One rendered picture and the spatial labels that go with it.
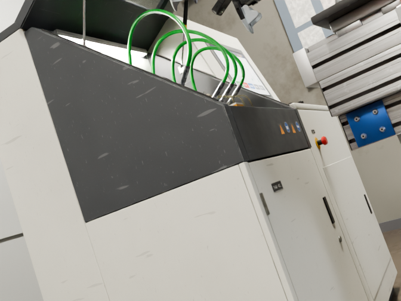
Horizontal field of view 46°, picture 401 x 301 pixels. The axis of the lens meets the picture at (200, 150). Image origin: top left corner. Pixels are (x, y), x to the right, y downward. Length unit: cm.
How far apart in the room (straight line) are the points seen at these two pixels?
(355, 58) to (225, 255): 60
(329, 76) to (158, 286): 76
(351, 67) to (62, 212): 99
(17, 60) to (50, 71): 16
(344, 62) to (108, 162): 74
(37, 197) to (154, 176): 47
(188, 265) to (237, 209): 23
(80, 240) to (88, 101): 44
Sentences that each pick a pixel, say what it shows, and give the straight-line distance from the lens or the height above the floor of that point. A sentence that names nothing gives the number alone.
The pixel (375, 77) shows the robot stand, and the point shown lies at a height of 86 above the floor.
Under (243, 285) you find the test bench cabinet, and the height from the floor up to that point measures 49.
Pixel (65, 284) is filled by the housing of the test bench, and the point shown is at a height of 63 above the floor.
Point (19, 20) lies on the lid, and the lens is 169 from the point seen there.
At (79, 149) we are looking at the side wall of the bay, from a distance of 152.
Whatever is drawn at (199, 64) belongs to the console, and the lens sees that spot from 207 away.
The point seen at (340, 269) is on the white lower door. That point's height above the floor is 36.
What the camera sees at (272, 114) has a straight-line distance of 158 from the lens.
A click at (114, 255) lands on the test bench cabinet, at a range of 149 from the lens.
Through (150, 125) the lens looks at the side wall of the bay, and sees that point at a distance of 135.
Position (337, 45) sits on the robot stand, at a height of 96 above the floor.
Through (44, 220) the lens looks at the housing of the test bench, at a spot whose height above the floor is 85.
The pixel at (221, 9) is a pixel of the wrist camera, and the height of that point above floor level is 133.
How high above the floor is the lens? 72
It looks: 6 degrees up
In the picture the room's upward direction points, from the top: 20 degrees counter-clockwise
